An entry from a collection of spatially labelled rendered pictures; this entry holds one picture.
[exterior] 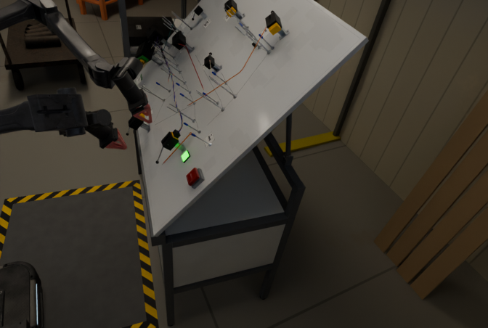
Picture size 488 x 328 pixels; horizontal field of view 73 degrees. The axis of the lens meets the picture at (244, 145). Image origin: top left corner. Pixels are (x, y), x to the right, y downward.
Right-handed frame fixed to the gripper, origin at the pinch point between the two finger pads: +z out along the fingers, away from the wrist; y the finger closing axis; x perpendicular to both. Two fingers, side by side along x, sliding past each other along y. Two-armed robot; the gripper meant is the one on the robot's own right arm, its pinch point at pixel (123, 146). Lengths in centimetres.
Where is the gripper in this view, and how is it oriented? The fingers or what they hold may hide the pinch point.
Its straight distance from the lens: 136.2
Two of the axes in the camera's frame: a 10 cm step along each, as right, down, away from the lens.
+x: -7.9, 6.1, 1.2
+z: 5.1, 5.2, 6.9
